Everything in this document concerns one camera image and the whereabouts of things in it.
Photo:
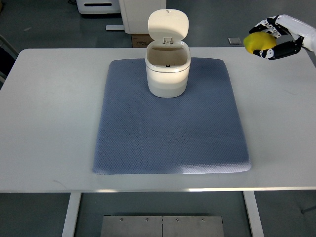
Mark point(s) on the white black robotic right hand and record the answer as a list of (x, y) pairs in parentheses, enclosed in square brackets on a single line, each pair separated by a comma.
[(291, 36)]

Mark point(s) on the yellow lemon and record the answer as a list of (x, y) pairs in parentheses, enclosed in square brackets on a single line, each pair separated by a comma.
[(259, 41)]

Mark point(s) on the white trash bin with lid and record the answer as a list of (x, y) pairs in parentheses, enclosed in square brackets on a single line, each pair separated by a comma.
[(168, 58)]

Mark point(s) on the small grey floor plate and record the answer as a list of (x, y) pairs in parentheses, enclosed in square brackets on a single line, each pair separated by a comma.
[(234, 41)]

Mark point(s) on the blue textured mat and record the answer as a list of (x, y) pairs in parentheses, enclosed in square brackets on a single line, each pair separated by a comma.
[(198, 132)]

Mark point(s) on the cardboard box on floor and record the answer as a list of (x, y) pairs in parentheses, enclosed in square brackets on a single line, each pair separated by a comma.
[(141, 40)]

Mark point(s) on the white cabinet on floor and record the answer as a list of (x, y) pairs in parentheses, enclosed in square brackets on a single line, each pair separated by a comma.
[(135, 15)]

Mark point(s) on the right white table leg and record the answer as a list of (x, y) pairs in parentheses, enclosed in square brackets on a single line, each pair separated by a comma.
[(253, 214)]

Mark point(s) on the white table leg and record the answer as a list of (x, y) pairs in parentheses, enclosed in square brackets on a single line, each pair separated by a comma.
[(71, 215), (253, 214)]

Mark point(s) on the white appliance with black slot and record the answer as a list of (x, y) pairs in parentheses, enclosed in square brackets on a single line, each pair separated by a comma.
[(98, 6)]

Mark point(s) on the left white table leg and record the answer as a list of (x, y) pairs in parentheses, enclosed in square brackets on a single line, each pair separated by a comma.
[(71, 215)]

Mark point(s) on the metal base plate with screws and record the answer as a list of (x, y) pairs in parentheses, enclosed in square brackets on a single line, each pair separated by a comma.
[(162, 226)]

